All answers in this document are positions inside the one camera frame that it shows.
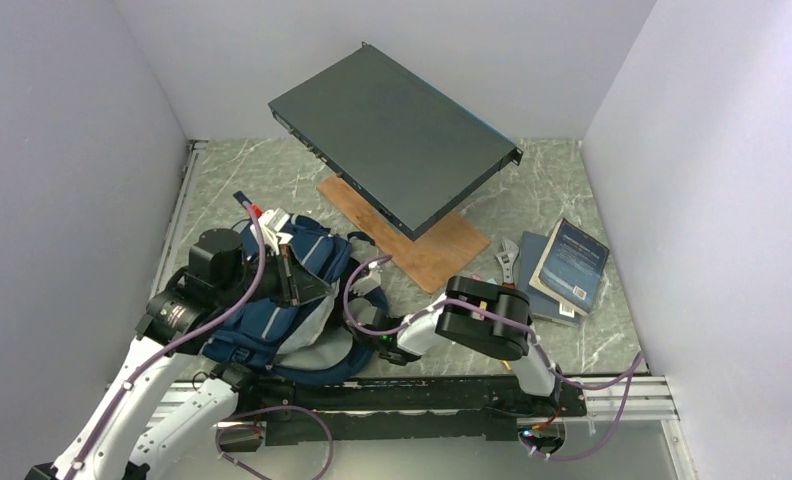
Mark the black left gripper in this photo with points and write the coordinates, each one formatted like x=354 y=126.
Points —
x=297 y=284

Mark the navy blue student backpack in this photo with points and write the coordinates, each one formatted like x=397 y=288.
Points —
x=306 y=344

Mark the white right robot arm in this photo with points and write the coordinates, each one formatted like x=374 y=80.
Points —
x=489 y=319

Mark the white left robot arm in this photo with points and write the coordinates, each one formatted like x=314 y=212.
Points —
x=219 y=280

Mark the brown wooden base board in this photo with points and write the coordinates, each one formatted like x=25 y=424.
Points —
x=432 y=259

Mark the dark grey rack unit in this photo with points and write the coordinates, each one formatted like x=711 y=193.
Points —
x=409 y=150

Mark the blue paperback book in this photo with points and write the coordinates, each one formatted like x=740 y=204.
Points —
x=571 y=267

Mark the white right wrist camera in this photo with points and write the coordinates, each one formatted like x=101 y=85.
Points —
x=368 y=280

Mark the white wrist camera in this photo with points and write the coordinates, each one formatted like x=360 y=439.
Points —
x=368 y=280
x=274 y=226

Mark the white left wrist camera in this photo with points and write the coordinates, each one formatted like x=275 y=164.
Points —
x=274 y=226

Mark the black front rail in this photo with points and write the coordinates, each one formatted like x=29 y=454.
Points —
x=491 y=407

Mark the red handled adjustable wrench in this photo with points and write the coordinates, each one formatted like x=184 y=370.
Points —
x=506 y=258

